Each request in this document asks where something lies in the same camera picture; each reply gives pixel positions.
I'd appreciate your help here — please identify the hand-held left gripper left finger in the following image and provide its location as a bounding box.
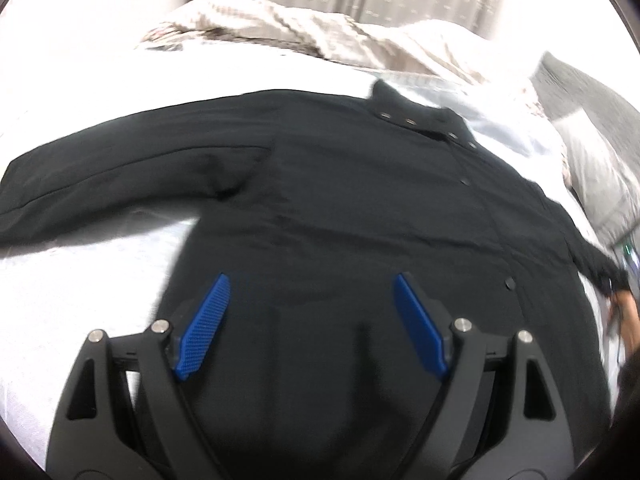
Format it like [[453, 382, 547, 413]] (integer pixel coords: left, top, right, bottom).
[[47, 272, 232, 480]]

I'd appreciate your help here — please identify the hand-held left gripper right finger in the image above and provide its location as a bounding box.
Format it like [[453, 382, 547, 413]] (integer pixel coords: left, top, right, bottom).
[[394, 272, 576, 480]]

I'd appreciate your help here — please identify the black jacket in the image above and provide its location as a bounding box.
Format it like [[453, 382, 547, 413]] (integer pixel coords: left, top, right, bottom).
[[0, 80, 631, 480]]

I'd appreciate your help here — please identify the person's right forearm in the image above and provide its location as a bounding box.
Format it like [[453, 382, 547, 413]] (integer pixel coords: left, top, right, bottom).
[[607, 290, 640, 441]]

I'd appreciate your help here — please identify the grey pillow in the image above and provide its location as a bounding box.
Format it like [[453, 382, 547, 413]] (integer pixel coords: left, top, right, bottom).
[[535, 52, 640, 248]]

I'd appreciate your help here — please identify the grey checked bedspread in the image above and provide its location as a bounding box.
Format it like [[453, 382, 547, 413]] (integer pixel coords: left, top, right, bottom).
[[0, 35, 618, 461]]

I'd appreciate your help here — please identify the striped duvet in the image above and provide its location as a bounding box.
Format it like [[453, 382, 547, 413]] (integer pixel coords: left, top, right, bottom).
[[135, 0, 566, 126]]

